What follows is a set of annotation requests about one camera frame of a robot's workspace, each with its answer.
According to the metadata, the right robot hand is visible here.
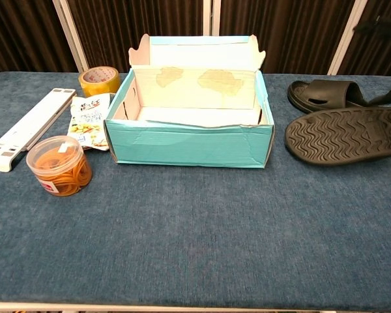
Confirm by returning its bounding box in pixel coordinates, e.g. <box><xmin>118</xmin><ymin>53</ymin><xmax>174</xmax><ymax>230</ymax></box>
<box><xmin>353</xmin><ymin>14</ymin><xmax>391</xmax><ymax>107</ymax></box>

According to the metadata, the black slipper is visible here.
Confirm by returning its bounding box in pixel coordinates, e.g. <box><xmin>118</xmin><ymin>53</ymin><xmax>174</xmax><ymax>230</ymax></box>
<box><xmin>287</xmin><ymin>79</ymin><xmax>374</xmax><ymax>114</ymax></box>
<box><xmin>285</xmin><ymin>106</ymin><xmax>391</xmax><ymax>167</ymax></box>

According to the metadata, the light blue cardboard shoe box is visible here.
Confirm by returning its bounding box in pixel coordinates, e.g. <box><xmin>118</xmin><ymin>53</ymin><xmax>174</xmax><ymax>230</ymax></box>
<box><xmin>103</xmin><ymin>33</ymin><xmax>276</xmax><ymax>170</ymax></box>

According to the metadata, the dark pleated partition panel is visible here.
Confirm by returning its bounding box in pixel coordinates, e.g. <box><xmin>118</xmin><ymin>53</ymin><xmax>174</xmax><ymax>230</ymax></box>
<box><xmin>211</xmin><ymin>0</ymin><xmax>368</xmax><ymax>75</ymax></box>
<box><xmin>0</xmin><ymin>0</ymin><xmax>85</xmax><ymax>74</ymax></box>
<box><xmin>327</xmin><ymin>0</ymin><xmax>391</xmax><ymax>76</ymax></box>
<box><xmin>60</xmin><ymin>0</ymin><xmax>212</xmax><ymax>73</ymax></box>

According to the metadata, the yellow packing tape roll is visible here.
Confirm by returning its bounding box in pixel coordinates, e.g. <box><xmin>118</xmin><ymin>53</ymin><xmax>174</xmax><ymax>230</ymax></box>
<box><xmin>78</xmin><ymin>66</ymin><xmax>121</xmax><ymax>98</ymax></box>

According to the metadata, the white snack bag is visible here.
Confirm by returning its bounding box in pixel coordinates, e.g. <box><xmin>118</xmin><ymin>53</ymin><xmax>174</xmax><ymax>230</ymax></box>
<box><xmin>67</xmin><ymin>93</ymin><xmax>115</xmax><ymax>151</ymax></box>

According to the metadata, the clear jar of rubber bands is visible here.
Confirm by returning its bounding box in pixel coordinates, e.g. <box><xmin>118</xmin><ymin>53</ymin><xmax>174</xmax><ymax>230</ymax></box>
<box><xmin>25</xmin><ymin>136</ymin><xmax>93</xmax><ymax>198</ymax></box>

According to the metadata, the white folding stand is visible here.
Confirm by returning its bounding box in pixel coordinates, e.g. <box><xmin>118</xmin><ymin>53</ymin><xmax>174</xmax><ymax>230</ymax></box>
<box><xmin>0</xmin><ymin>87</ymin><xmax>77</xmax><ymax>172</ymax></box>

